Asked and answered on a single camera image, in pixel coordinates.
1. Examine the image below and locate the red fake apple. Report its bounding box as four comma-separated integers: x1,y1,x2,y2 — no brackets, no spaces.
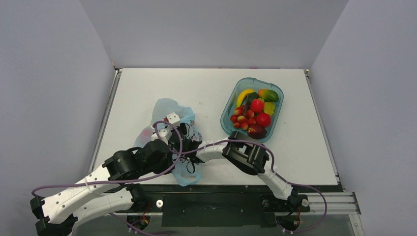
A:
255,113,271,127

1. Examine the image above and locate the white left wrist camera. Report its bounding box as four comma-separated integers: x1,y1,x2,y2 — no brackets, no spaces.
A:
157,128,172,144

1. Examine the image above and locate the red fake strawberry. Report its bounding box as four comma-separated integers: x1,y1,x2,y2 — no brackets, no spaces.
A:
250,99,264,113

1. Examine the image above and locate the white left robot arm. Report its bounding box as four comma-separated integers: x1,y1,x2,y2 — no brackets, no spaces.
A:
30,140,173,236

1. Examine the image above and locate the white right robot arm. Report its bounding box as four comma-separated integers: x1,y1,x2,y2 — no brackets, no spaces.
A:
168,128,298,210

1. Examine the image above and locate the teal plastic fruit tray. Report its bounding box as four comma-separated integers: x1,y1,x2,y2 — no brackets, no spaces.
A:
220,78,284,142

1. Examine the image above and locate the light blue plastic bag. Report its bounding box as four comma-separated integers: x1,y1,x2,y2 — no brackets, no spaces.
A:
151,98,203,186

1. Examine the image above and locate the yellow fake banana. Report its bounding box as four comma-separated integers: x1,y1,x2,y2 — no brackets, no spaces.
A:
236,88,255,107

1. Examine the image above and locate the yellow fake starfruit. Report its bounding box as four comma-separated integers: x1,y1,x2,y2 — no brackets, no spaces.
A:
263,102,275,117

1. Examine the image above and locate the dark red fake fruit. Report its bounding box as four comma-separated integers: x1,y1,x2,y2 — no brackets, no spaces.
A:
247,124,267,140

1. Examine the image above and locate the fake cherry bunch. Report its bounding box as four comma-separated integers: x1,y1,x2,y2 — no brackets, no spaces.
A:
230,105,256,130

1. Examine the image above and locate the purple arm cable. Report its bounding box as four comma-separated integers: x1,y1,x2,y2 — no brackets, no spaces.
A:
153,121,328,234
30,120,184,198

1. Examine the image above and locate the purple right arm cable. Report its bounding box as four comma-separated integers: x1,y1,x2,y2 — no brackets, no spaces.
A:
153,121,328,234

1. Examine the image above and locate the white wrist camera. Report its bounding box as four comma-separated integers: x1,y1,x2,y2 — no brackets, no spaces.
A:
166,112,181,127
157,128,172,144

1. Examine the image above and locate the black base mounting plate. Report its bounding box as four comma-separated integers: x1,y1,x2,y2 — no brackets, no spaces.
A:
107,184,343,228

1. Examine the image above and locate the green orange fake mango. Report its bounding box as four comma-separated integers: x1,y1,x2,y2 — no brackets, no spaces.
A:
258,89,279,103

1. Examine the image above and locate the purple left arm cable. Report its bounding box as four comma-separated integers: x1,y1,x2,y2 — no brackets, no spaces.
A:
30,120,184,198

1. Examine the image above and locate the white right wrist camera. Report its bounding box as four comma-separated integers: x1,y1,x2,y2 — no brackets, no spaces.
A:
166,112,181,127

